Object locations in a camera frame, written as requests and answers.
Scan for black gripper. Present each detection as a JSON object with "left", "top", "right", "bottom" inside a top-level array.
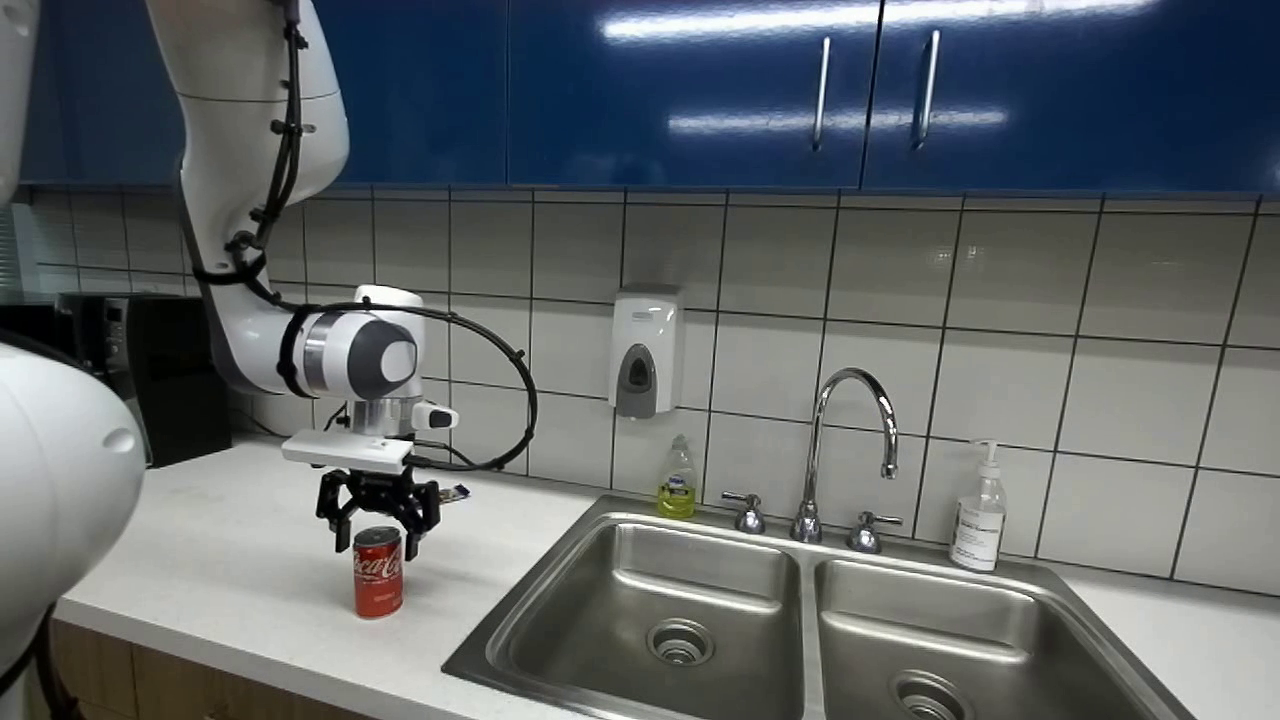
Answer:
[{"left": 314, "top": 468, "right": 468, "bottom": 560}]

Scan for red soda can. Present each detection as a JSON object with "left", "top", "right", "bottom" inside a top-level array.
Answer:
[{"left": 352, "top": 524, "right": 402, "bottom": 620}]

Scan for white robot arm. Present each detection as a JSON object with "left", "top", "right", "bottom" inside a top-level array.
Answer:
[{"left": 0, "top": 0, "right": 424, "bottom": 676}]

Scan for stainless steel double sink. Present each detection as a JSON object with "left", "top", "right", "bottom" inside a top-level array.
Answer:
[{"left": 447, "top": 499, "right": 1195, "bottom": 720}]

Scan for black appliance on counter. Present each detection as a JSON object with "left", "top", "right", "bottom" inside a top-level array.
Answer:
[{"left": 125, "top": 297, "right": 231, "bottom": 463}]

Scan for green dish soap bottle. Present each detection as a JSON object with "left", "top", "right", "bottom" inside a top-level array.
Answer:
[{"left": 657, "top": 437, "right": 694, "bottom": 521}]

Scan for blue upper cabinets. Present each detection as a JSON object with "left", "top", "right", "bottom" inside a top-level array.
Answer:
[{"left": 15, "top": 0, "right": 1280, "bottom": 202}]

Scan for chrome gooseneck faucet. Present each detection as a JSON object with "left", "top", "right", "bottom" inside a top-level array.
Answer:
[{"left": 721, "top": 369, "right": 901, "bottom": 554}]

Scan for clear pump soap bottle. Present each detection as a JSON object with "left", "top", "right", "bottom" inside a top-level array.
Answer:
[{"left": 950, "top": 439, "right": 1008, "bottom": 571}]

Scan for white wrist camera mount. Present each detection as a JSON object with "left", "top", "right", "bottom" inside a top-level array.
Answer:
[{"left": 279, "top": 399, "right": 458, "bottom": 476}]

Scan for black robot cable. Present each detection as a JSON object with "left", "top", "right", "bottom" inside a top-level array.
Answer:
[{"left": 190, "top": 0, "right": 544, "bottom": 476}]

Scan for white wall soap dispenser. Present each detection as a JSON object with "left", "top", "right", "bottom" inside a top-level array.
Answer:
[{"left": 608, "top": 297, "right": 679, "bottom": 422}]

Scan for silver cabinet handle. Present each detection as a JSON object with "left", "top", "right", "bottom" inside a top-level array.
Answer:
[
  {"left": 807, "top": 36, "right": 837, "bottom": 152},
  {"left": 912, "top": 29, "right": 944, "bottom": 152}
]

